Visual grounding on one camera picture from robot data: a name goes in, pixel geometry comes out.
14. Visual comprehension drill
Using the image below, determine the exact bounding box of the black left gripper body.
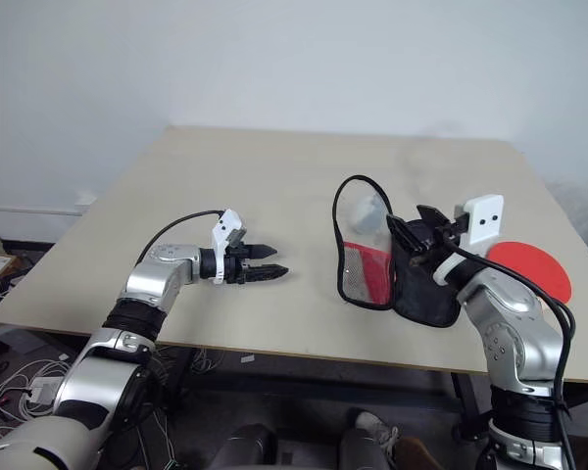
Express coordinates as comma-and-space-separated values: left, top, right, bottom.
223, 229, 257, 286

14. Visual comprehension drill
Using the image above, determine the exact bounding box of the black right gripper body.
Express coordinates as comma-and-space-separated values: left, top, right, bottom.
410, 213, 470, 268

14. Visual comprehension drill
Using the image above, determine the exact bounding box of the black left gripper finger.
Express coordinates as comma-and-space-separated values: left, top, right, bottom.
247, 242, 279, 261
245, 263, 292, 285

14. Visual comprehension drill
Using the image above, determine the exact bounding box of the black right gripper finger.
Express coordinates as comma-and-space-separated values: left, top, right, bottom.
416, 204, 448, 226
385, 213, 426, 254

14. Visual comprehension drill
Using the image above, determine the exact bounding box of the black red mesh bag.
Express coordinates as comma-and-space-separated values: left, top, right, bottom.
331, 174, 463, 329

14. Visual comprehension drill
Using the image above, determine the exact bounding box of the red round disc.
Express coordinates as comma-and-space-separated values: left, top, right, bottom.
486, 240, 573, 304

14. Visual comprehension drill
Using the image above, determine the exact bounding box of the white plush ball charm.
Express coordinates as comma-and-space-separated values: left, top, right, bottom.
349, 192, 389, 235

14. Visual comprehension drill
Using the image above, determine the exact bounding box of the dark rounded grey shape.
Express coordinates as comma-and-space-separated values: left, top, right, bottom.
339, 425, 389, 470
209, 423, 279, 470

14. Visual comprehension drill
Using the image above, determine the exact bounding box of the white power adapter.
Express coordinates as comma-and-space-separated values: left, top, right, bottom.
27, 375, 64, 406

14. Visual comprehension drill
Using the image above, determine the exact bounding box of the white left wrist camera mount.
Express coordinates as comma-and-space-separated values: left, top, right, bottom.
209, 209, 249, 287

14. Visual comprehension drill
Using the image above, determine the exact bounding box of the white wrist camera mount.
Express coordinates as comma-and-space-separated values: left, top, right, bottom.
209, 209, 249, 287
433, 193, 507, 286

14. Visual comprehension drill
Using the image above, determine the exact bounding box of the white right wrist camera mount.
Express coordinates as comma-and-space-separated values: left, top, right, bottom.
433, 193, 507, 286

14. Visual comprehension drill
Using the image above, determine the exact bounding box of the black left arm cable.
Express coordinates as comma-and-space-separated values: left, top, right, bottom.
137, 210, 226, 265

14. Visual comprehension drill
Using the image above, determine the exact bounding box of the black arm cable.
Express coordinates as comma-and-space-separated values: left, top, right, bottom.
137, 210, 226, 265
440, 229, 578, 470

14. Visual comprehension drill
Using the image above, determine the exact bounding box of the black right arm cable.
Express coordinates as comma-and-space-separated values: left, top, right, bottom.
440, 229, 578, 470

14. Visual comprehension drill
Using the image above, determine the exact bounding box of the black table frame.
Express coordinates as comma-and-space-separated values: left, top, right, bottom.
0, 320, 588, 442

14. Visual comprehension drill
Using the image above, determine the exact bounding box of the white wall cable trunking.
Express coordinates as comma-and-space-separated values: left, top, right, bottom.
0, 194, 98, 217

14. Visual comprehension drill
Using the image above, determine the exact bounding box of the white floor cable bundle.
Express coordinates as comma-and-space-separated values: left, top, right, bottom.
0, 288, 82, 445

